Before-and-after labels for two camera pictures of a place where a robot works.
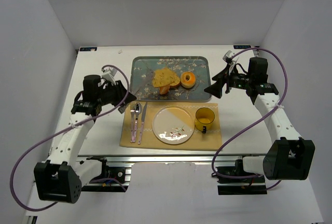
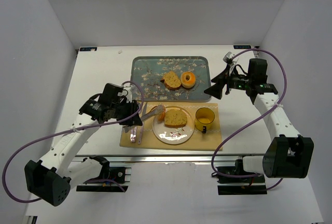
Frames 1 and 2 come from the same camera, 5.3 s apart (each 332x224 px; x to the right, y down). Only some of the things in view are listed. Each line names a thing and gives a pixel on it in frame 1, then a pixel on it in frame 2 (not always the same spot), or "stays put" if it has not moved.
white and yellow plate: [173, 125] stays put
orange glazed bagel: [188, 84] stays put
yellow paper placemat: [137, 131] stays put
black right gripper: [224, 79] stays put
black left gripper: [117, 92] → [130, 112]
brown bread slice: [163, 77] → [175, 117]
